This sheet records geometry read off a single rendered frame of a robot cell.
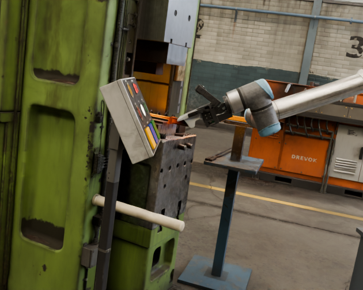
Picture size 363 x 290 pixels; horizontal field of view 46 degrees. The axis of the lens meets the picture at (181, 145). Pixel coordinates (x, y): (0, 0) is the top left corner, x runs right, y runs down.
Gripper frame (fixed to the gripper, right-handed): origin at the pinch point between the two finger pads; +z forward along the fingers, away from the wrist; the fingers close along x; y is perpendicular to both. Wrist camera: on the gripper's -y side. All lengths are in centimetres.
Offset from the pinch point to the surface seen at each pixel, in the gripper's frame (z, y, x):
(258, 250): -8, 128, 137
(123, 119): 15.6, -9.1, -27.0
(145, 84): 17, -17, 80
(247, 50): -136, -3, 785
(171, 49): -6.1, -27.9, 38.1
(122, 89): 12.0, -18.4, -27.0
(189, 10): -21, -42, 50
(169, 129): 10.4, 8.1, 46.2
